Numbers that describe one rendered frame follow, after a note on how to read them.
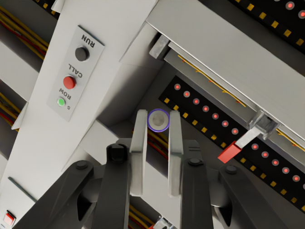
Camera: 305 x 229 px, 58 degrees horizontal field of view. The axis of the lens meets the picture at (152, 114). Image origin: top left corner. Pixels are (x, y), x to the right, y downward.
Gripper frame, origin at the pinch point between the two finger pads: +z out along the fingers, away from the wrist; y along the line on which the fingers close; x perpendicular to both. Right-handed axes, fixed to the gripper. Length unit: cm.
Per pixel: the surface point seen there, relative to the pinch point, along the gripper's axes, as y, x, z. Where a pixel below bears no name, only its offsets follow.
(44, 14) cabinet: -24.5, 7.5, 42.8
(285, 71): 11.6, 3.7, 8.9
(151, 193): -0.8, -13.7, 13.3
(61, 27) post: -11.8, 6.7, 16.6
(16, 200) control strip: -24.6, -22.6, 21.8
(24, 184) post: -22.3, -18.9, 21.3
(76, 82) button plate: -10.4, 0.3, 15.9
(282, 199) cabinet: 22.7, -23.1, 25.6
